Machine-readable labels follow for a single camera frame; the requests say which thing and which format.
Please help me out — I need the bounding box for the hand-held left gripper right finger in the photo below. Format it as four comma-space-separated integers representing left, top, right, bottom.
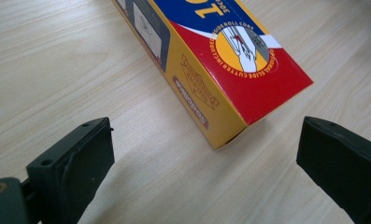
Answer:
295, 116, 371, 224

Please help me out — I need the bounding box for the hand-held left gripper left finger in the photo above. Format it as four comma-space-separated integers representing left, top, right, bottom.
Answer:
25, 117, 116, 224

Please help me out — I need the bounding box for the yellow red blue cardboard box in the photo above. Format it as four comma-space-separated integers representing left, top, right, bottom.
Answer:
111, 0, 314, 151

